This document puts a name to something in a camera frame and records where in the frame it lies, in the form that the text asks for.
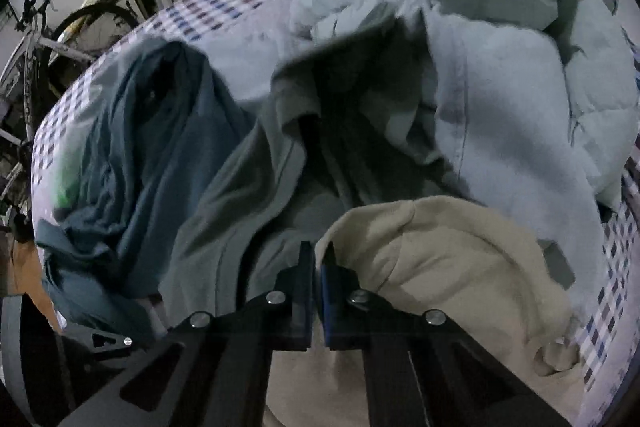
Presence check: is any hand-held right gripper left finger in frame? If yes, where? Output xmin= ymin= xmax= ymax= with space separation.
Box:
xmin=60 ymin=241 xmax=316 ymax=427

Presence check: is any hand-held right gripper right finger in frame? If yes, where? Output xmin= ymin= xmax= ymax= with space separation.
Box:
xmin=319 ymin=241 xmax=571 ymax=427

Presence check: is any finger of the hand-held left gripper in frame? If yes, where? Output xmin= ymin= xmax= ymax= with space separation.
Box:
xmin=59 ymin=326 xmax=137 ymax=357

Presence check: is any beige sweatshirt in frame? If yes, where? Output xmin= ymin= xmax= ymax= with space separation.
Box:
xmin=260 ymin=196 xmax=586 ymax=427

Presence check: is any grey-green shirt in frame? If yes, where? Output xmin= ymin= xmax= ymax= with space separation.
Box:
xmin=157 ymin=14 xmax=466 ymax=308

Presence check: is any teal blue shirt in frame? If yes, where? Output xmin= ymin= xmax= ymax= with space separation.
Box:
xmin=37 ymin=38 xmax=256 ymax=338

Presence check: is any light blue puffer jacket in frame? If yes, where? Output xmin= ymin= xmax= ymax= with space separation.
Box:
xmin=290 ymin=0 xmax=640 ymax=323

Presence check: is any white bicycle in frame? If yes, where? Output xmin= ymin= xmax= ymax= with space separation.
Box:
xmin=0 ymin=0 xmax=146 ymax=248

